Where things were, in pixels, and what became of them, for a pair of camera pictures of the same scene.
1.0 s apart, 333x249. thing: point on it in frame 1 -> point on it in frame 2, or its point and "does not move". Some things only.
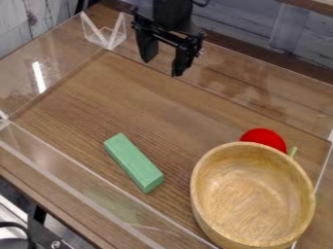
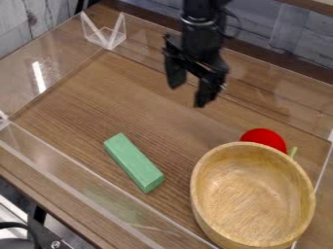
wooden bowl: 251,196 does not move
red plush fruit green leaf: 266,137 does not move
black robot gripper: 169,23 -> 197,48
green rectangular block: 139,168 does not move
